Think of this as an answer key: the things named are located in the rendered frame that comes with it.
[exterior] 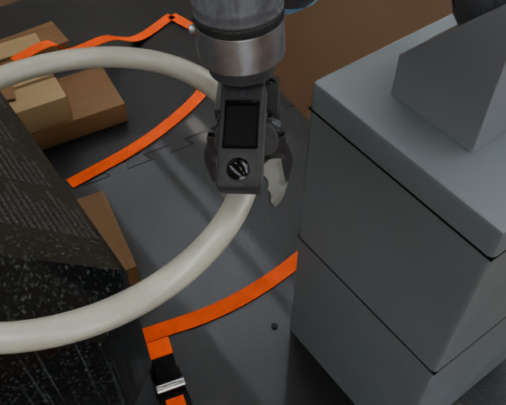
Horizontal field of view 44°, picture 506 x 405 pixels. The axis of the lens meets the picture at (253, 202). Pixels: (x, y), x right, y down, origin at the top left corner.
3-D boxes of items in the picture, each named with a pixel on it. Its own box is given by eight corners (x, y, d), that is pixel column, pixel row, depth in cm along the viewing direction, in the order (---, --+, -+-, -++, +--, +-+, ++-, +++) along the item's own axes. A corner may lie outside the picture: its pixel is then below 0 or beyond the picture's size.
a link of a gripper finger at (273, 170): (297, 175, 82) (281, 122, 76) (296, 209, 78) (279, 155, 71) (274, 179, 83) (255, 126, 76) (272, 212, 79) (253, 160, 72)
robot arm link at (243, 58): (283, 39, 58) (181, 42, 59) (284, 83, 62) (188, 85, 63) (285, -9, 64) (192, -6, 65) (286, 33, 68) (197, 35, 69)
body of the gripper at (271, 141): (283, 115, 77) (279, 28, 68) (281, 164, 71) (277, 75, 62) (221, 116, 78) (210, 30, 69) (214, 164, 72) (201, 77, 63)
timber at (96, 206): (143, 290, 176) (136, 266, 166) (101, 306, 172) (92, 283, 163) (110, 215, 193) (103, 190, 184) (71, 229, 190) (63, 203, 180)
